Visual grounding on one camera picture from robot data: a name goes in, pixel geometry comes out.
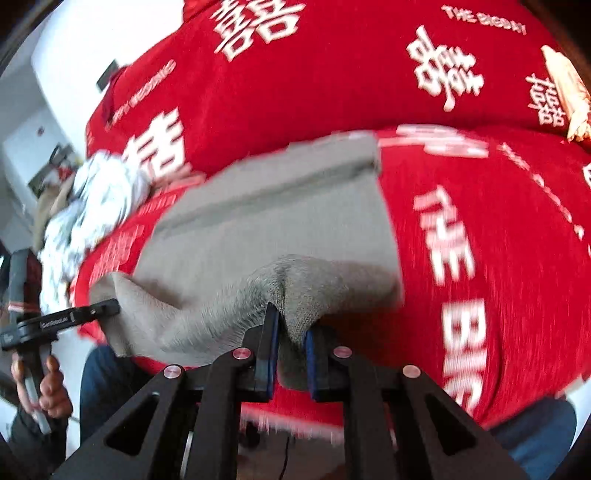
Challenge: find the brown cloth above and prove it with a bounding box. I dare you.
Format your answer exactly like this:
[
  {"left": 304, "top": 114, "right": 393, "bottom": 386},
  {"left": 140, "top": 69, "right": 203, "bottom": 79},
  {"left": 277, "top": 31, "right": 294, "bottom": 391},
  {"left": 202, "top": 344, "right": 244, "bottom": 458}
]
[{"left": 34, "top": 185, "right": 77, "bottom": 250}]

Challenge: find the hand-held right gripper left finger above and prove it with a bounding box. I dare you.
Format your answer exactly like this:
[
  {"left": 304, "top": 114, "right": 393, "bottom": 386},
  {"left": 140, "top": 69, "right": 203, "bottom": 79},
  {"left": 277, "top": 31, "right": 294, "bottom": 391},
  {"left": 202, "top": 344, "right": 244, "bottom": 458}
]
[{"left": 51, "top": 302, "right": 282, "bottom": 480}]

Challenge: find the person's left forearm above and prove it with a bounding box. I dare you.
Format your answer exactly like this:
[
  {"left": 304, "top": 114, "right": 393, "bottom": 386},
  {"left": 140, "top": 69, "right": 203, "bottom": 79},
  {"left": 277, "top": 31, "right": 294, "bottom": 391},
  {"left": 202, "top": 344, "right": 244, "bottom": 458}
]
[{"left": 9, "top": 411, "right": 70, "bottom": 480}]

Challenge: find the red printed sofa cover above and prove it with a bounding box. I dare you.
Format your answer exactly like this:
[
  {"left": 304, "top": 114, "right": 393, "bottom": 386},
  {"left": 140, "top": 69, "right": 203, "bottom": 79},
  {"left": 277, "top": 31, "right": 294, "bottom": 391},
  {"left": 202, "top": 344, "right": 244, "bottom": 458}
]
[{"left": 69, "top": 0, "right": 591, "bottom": 432}]

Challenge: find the grey knitted sweater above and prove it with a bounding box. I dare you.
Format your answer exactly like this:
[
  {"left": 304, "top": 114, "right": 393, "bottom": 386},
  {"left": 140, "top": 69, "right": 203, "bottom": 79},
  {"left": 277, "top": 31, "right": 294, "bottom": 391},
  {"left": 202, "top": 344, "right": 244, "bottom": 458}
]
[{"left": 90, "top": 131, "right": 407, "bottom": 393}]

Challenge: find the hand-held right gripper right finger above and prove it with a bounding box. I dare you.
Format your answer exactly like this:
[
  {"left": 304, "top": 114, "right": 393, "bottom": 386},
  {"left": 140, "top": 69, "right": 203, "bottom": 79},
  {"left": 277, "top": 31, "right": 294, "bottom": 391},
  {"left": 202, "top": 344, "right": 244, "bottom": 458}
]
[{"left": 302, "top": 325, "right": 532, "bottom": 480}]

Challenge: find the cream crumpled cloth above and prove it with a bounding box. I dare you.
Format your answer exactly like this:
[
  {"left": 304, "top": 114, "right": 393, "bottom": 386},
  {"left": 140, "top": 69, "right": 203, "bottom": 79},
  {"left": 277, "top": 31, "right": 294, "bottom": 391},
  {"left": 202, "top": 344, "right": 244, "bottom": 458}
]
[{"left": 540, "top": 45, "right": 591, "bottom": 141}]

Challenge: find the black wall plate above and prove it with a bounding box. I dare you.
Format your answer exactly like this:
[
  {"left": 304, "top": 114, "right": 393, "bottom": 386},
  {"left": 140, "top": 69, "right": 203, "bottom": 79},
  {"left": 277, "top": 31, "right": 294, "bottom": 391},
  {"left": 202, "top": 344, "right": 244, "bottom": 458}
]
[{"left": 97, "top": 60, "right": 118, "bottom": 90}]

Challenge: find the person's leg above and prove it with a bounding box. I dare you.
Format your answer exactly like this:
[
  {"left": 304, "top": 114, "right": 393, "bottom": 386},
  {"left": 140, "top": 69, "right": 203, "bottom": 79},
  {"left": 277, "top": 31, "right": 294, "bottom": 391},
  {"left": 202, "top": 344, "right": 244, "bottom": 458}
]
[
  {"left": 489, "top": 397, "right": 578, "bottom": 480},
  {"left": 79, "top": 345, "right": 155, "bottom": 446}
]

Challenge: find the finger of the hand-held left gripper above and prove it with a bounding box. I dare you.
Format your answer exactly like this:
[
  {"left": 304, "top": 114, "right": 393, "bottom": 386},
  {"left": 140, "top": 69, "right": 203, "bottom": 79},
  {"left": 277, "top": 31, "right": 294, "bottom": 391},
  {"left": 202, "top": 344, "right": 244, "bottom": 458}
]
[{"left": 69, "top": 298, "right": 122, "bottom": 326}]

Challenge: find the person's left leg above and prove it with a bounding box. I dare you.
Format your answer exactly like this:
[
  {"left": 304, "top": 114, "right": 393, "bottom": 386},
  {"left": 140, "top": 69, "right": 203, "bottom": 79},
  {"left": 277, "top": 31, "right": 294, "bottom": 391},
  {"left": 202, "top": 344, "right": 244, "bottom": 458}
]
[{"left": 79, "top": 345, "right": 155, "bottom": 446}]

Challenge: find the light floral crumpled cloth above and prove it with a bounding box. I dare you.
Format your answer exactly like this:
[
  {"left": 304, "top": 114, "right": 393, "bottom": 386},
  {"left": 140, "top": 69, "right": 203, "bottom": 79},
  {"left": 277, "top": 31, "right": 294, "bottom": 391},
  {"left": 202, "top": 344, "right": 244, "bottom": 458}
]
[{"left": 39, "top": 152, "right": 153, "bottom": 315}]

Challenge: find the person's right leg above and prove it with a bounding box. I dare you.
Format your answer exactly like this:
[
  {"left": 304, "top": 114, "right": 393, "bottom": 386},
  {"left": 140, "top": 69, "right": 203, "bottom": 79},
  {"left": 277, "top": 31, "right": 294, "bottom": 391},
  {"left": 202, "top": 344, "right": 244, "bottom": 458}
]
[{"left": 489, "top": 397, "right": 578, "bottom": 480}]

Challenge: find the person's left hand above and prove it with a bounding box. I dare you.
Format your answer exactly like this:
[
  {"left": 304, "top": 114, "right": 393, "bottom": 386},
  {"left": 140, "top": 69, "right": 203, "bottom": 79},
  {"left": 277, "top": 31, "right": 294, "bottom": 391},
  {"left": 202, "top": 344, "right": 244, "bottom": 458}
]
[{"left": 10, "top": 355, "right": 75, "bottom": 421}]

